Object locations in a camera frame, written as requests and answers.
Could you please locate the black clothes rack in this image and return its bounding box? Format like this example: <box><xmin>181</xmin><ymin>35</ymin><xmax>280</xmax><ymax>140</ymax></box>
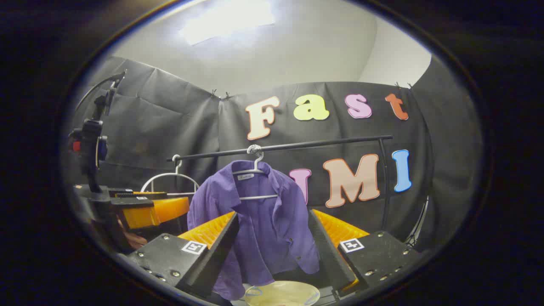
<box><xmin>167</xmin><ymin>135</ymin><xmax>394</xmax><ymax>232</ymax></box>

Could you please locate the white clothes hanger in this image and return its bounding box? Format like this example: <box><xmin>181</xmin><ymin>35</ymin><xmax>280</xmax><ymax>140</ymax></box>
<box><xmin>140</xmin><ymin>154</ymin><xmax>201</xmax><ymax>197</ymax></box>
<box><xmin>232</xmin><ymin>144</ymin><xmax>280</xmax><ymax>201</ymax></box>

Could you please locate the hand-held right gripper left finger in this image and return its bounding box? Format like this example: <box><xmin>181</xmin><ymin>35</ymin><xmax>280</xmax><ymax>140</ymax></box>
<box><xmin>127</xmin><ymin>211</ymin><xmax>240</xmax><ymax>298</ymax></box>

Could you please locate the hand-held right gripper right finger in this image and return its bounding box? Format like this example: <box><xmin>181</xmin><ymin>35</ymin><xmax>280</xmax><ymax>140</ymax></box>
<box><xmin>307</xmin><ymin>208</ymin><xmax>422</xmax><ymax>298</ymax></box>

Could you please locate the black backdrop cloth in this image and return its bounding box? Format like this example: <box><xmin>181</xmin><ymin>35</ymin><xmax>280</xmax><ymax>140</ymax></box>
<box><xmin>70</xmin><ymin>55</ymin><xmax>483</xmax><ymax>255</ymax></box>

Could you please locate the purple collared shirt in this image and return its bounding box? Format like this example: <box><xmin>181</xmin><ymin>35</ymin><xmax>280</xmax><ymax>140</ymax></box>
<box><xmin>187</xmin><ymin>159</ymin><xmax>320</xmax><ymax>301</ymax></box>

